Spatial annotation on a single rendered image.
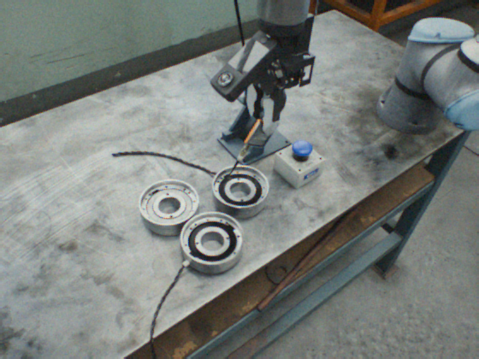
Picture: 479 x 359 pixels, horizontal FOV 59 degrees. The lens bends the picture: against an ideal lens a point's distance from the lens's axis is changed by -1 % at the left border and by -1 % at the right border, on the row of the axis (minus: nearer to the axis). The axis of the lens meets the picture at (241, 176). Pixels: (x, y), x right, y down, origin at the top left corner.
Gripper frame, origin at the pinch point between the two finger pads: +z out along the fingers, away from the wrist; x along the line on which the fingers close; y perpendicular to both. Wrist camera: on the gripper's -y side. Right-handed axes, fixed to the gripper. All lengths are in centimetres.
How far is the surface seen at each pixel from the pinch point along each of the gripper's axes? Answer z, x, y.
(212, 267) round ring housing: 9.8, -14.6, -19.2
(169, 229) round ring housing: 10.2, -4.2, -21.2
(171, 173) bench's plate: 13.0, 9.5, -13.6
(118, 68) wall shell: 85, 159, 28
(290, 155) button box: 8.6, -2.6, 6.4
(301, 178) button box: 10.2, -7.3, 5.6
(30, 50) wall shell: 60, 157, -12
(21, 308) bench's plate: 13.0, -3.1, -46.4
